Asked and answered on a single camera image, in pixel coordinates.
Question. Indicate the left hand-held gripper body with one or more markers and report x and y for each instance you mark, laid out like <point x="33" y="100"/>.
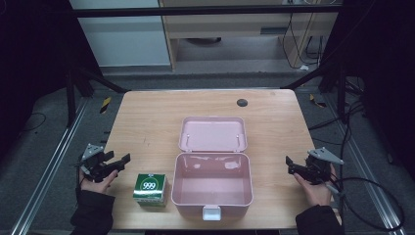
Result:
<point x="94" y="163"/>

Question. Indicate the yellow black tape strip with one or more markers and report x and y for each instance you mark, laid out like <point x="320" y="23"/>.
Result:
<point x="316" y="102"/>
<point x="105" y="104"/>

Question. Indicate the black metal stand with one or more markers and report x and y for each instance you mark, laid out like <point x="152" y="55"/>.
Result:
<point x="73" y="94"/>
<point x="332" y="84"/>

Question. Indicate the white cabinet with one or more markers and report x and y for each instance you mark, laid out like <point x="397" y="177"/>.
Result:
<point x="124" y="36"/>

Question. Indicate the person's right hand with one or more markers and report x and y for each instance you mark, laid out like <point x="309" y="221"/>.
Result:
<point x="314" y="192"/>

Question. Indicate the green medicine box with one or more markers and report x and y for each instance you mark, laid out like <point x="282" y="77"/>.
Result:
<point x="150" y="189"/>

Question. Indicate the wooden desk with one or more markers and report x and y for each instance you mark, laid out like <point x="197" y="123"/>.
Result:
<point x="147" y="124"/>

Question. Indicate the wooden shelf unit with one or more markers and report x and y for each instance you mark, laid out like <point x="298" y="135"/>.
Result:
<point x="235" y="29"/>

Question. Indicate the pink plastic storage box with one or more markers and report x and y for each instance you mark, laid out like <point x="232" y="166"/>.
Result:
<point x="212" y="166"/>

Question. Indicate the aluminium rail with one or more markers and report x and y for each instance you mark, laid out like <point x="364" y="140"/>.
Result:
<point x="49" y="166"/>
<point x="365" y="163"/>

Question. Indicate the black crossbar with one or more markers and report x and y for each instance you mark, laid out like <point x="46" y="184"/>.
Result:
<point x="205" y="11"/>

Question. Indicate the person's left hand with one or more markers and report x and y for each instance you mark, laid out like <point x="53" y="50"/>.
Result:
<point x="98" y="183"/>

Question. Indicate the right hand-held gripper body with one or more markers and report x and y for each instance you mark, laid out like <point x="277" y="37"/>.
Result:
<point x="318" y="166"/>

